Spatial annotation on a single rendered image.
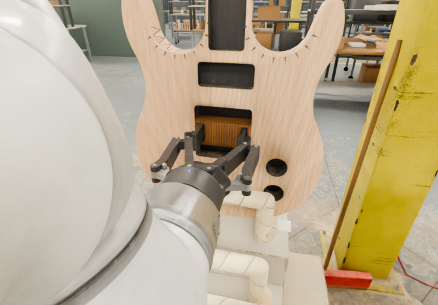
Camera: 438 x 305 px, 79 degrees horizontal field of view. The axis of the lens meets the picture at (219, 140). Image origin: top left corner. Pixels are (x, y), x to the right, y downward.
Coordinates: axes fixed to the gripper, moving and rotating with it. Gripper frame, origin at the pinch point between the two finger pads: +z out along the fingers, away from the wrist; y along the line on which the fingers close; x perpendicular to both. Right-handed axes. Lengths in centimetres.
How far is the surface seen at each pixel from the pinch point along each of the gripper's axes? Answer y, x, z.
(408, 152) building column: 70, -37, 80
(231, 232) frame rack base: 2.8, -20.9, -1.4
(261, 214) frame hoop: 8.3, -13.4, -3.1
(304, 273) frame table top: 20.0, -37.8, 6.2
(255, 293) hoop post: 8.8, -24.9, -10.5
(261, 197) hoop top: 7.9, -10.1, -2.5
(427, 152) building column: 78, -36, 81
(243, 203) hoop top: 4.9, -11.5, -3.3
